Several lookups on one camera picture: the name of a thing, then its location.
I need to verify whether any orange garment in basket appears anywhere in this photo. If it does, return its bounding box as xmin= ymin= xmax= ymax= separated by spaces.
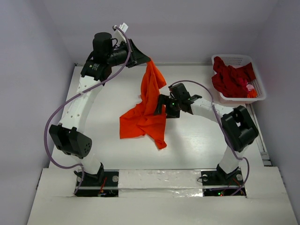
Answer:
xmin=247 ymin=89 xmax=257 ymax=98

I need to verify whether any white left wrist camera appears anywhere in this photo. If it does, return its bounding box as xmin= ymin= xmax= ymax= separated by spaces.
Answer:
xmin=113 ymin=22 xmax=128 ymax=33

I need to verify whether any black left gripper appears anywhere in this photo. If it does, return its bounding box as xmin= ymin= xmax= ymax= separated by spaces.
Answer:
xmin=107 ymin=38 xmax=151 ymax=68

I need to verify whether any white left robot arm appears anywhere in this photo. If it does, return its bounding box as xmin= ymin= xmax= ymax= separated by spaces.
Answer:
xmin=48 ymin=28 xmax=150 ymax=185

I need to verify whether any white plastic laundry basket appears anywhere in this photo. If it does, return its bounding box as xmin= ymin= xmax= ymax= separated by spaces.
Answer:
xmin=211 ymin=54 xmax=266 ymax=104

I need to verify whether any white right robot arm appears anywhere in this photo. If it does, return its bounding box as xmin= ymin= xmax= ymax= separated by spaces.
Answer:
xmin=154 ymin=83 xmax=259 ymax=184

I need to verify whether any dark red t-shirt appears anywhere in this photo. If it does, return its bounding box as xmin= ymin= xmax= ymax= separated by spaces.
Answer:
xmin=212 ymin=57 xmax=256 ymax=98

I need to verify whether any orange t-shirt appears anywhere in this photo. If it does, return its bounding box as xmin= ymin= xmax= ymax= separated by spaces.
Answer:
xmin=120 ymin=61 xmax=167 ymax=150

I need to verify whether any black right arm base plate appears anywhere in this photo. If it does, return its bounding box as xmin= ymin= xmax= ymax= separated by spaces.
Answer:
xmin=197 ymin=168 xmax=247 ymax=197

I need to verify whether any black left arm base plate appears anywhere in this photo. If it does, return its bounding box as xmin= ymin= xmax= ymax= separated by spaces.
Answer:
xmin=75 ymin=170 xmax=119 ymax=197

